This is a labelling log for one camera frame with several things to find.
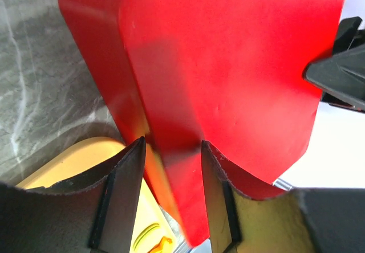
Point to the yellow cookie tray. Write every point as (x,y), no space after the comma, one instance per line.
(88,153)

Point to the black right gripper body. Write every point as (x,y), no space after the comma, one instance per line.
(348,35)

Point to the red box lid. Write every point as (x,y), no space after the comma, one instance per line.
(179,72)

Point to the orange fish cookie under stack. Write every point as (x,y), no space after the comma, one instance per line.
(166,245)

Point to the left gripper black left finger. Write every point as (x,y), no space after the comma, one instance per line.
(93,211)

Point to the aluminium table rail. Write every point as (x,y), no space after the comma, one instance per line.
(281,184)

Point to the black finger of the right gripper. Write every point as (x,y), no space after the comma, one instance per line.
(341,76)

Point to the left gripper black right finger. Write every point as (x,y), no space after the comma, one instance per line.
(246,214)

